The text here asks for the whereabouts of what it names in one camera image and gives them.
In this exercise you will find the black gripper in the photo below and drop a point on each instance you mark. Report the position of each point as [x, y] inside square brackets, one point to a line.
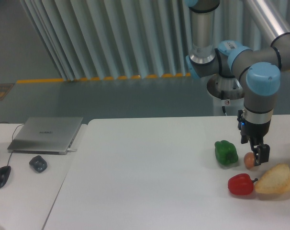
[253, 127]

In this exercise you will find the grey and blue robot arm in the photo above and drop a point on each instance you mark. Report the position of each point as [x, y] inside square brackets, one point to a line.
[238, 72]

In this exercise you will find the green bell pepper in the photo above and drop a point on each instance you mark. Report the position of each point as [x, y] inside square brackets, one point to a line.
[225, 152]

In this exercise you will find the red bell pepper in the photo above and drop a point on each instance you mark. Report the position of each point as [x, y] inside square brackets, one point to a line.
[241, 184]

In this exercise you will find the brown egg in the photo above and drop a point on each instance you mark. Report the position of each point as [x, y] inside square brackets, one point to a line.
[249, 160]

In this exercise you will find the silver closed laptop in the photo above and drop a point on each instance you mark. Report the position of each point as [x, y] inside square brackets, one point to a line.
[48, 135]

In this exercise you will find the dark grey small case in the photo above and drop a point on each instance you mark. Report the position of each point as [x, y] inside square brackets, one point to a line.
[38, 164]

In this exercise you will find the black computer mouse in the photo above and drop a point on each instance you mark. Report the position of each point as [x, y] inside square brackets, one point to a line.
[4, 175]

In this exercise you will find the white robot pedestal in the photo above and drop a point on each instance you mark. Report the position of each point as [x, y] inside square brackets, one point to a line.
[228, 105]

